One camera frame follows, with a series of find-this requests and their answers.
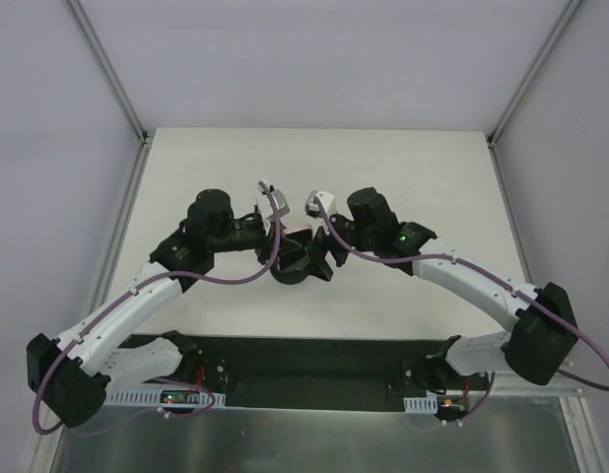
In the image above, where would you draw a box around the phone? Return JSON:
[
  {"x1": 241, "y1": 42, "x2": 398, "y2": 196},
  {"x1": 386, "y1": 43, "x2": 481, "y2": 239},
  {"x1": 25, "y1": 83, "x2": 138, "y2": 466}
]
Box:
[{"x1": 282, "y1": 224, "x2": 313, "y2": 246}]

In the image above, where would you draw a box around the black phone stand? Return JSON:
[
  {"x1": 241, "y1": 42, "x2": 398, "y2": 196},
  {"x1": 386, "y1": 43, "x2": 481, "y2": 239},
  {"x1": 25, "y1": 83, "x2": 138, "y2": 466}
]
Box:
[{"x1": 270, "y1": 266, "x2": 309, "y2": 286}]

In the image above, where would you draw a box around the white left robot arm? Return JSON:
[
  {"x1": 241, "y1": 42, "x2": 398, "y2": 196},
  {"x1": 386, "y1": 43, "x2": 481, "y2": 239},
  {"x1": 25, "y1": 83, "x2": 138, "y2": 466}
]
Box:
[{"x1": 26, "y1": 181, "x2": 290, "y2": 436}]

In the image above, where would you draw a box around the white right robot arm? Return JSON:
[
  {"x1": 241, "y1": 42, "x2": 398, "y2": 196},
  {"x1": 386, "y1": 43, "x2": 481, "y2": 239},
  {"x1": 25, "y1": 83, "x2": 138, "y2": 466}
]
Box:
[{"x1": 305, "y1": 187, "x2": 576, "y2": 394}]

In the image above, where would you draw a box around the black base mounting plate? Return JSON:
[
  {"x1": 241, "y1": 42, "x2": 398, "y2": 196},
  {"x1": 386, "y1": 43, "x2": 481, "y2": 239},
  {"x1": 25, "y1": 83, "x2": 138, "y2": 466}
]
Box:
[{"x1": 111, "y1": 333, "x2": 498, "y2": 410}]

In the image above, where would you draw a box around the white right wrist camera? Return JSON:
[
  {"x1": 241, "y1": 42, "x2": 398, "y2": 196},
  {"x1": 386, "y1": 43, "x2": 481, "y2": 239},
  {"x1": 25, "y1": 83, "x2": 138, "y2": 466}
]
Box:
[{"x1": 304, "y1": 190, "x2": 337, "y2": 234}]

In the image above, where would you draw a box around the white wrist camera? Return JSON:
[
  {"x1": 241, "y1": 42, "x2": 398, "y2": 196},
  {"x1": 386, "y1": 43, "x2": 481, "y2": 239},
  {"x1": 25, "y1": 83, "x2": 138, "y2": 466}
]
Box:
[
  {"x1": 255, "y1": 180, "x2": 290, "y2": 231},
  {"x1": 304, "y1": 190, "x2": 337, "y2": 234}
]

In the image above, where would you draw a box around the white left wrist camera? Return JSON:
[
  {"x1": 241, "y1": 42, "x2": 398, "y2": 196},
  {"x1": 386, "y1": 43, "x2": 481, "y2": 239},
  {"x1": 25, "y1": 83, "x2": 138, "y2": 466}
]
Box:
[{"x1": 255, "y1": 180, "x2": 290, "y2": 231}]

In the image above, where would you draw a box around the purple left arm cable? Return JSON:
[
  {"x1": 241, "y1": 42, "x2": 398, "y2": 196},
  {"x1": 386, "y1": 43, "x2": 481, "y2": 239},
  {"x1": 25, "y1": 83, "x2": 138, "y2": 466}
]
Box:
[{"x1": 33, "y1": 182, "x2": 286, "y2": 437}]

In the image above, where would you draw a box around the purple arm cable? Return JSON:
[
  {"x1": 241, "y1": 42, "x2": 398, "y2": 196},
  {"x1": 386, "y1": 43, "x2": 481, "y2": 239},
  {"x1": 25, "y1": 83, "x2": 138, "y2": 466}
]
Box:
[
  {"x1": 313, "y1": 196, "x2": 609, "y2": 428},
  {"x1": 33, "y1": 182, "x2": 286, "y2": 437}
]

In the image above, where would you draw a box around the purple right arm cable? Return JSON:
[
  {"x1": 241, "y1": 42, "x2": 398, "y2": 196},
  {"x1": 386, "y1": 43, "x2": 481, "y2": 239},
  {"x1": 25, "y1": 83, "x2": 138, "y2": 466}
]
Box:
[{"x1": 313, "y1": 196, "x2": 609, "y2": 428}]

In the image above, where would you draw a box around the white right cable duct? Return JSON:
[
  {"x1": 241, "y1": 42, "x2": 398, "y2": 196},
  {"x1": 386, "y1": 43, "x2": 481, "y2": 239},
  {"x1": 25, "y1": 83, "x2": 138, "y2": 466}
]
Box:
[{"x1": 403, "y1": 395, "x2": 439, "y2": 415}]

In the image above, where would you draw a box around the white cable duct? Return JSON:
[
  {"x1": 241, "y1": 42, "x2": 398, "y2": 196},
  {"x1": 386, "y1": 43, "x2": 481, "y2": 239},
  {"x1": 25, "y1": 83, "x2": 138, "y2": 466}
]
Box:
[
  {"x1": 104, "y1": 388, "x2": 226, "y2": 409},
  {"x1": 403, "y1": 395, "x2": 439, "y2": 415}
]

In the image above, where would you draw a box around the white left cable duct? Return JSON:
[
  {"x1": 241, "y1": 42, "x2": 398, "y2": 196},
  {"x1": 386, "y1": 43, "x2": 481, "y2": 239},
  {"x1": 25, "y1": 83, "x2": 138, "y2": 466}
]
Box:
[{"x1": 104, "y1": 388, "x2": 226, "y2": 409}]

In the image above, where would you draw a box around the aluminium frame post left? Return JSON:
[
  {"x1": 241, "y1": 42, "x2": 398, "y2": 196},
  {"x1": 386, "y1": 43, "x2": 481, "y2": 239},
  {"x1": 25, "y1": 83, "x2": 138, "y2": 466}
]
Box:
[{"x1": 63, "y1": 0, "x2": 149, "y2": 144}]

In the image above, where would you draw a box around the aluminium frame post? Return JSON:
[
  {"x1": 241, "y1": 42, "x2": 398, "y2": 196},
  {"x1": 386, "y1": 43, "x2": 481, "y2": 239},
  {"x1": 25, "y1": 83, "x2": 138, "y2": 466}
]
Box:
[
  {"x1": 487, "y1": 0, "x2": 586, "y2": 150},
  {"x1": 63, "y1": 0, "x2": 149, "y2": 144}
]

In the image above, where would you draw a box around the aluminium frame post right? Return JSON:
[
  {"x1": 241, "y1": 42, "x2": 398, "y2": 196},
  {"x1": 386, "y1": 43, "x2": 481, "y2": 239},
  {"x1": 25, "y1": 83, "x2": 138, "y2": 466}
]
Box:
[{"x1": 487, "y1": 0, "x2": 586, "y2": 150}]

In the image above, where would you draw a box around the aluminium table rail right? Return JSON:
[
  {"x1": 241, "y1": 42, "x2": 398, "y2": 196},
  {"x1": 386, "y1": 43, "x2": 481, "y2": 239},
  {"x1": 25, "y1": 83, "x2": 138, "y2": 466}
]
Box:
[{"x1": 486, "y1": 147, "x2": 601, "y2": 473}]

